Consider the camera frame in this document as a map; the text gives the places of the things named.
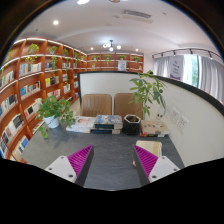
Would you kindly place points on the red black spine book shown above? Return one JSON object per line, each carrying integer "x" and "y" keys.
{"x": 151, "y": 135}

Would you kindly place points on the white sheer curtain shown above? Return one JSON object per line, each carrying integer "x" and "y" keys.
{"x": 210, "y": 78}

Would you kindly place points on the white pink cover book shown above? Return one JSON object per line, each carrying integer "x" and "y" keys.
{"x": 83, "y": 122}

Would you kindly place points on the clear acrylic sign card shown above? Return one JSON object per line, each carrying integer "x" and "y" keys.
{"x": 160, "y": 113}

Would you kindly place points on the tan ribbed chair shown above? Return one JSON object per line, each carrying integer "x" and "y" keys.
{"x": 125, "y": 105}
{"x": 96, "y": 105}

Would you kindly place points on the orange wooden bookshelf unit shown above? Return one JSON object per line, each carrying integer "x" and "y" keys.
{"x": 16, "y": 86}

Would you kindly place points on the white wall socket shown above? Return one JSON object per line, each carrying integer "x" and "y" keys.
{"x": 182, "y": 123}
{"x": 175, "y": 115}

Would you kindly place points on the black ceiling chandelier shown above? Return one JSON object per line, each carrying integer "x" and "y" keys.
{"x": 111, "y": 45}

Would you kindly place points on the black track spotlights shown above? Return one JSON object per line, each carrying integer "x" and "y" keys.
{"x": 173, "y": 52}

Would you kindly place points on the white purple sign board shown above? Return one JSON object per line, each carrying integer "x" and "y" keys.
{"x": 176, "y": 68}

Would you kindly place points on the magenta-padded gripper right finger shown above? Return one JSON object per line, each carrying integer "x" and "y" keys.
{"x": 161, "y": 166}

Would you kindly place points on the recessed ceiling downlights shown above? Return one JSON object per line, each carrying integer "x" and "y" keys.
{"x": 55, "y": 22}

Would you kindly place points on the beige cover book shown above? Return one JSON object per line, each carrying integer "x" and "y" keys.
{"x": 155, "y": 126}

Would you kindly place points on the thick dark cover book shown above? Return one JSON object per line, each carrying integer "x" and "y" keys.
{"x": 108, "y": 120}
{"x": 105, "y": 131}

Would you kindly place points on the small tree in black pot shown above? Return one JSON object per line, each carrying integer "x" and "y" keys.
{"x": 131, "y": 126}

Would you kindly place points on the leafy plant in white pot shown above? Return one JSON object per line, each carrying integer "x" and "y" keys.
{"x": 51, "y": 121}

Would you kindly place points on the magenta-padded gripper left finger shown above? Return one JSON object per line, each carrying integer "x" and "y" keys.
{"x": 63, "y": 166}

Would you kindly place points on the ceiling air vent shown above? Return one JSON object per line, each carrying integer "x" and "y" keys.
{"x": 136, "y": 14}

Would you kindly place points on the white flat book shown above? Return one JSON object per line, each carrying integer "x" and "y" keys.
{"x": 76, "y": 130}

